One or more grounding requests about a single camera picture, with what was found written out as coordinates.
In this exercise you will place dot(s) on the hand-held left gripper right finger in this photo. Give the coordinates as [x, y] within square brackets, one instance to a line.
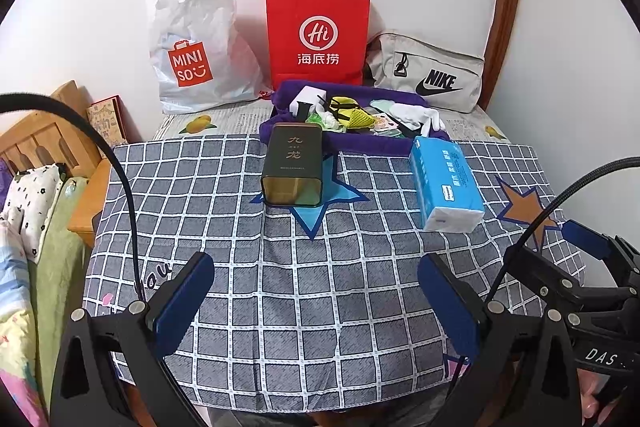
[445, 307]

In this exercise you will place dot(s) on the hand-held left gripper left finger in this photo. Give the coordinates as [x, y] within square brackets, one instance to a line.
[182, 302]

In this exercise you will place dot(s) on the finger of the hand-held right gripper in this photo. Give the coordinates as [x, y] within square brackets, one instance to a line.
[590, 239]
[540, 269]

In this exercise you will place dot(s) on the white glove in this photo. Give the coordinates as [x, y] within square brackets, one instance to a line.
[412, 116]

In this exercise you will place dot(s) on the mint green tube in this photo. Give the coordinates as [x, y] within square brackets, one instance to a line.
[382, 105]

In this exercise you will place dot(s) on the yellow mesh pouch black trim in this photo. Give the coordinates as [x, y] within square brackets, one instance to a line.
[355, 114]

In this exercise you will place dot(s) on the green snack packet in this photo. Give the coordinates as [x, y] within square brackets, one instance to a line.
[331, 123]

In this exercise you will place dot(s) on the white sponge block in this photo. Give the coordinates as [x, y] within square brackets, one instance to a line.
[310, 97]

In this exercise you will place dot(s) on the person's right hand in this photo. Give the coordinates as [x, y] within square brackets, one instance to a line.
[592, 394]

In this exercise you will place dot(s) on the grey checked tablecloth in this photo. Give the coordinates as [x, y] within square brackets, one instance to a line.
[300, 282]

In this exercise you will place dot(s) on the blue tissue pack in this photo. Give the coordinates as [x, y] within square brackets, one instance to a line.
[445, 182]

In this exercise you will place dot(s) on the green cloth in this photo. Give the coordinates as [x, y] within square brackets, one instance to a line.
[57, 267]

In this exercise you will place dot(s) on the colourful printed quilt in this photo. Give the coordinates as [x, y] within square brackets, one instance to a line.
[15, 317]

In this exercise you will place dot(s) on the purple fleece towel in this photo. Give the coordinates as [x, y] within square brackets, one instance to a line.
[370, 144]

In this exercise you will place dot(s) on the white polka dot pillow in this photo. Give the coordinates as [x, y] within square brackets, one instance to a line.
[32, 202]

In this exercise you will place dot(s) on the dark green tin box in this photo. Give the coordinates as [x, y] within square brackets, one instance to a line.
[292, 157]

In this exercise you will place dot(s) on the fruit print bedsheet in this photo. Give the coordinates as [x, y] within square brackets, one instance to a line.
[225, 124]

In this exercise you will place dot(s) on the small patterned box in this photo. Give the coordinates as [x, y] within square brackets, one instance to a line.
[106, 119]

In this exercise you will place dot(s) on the grey waist bag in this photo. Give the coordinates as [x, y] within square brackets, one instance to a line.
[435, 72]

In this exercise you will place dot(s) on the white plastic shopping bag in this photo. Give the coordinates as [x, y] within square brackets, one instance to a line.
[200, 42]

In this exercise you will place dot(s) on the red paper bag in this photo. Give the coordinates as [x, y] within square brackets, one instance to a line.
[317, 42]

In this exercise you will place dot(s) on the brown wooden door frame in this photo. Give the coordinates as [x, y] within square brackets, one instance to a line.
[507, 7]

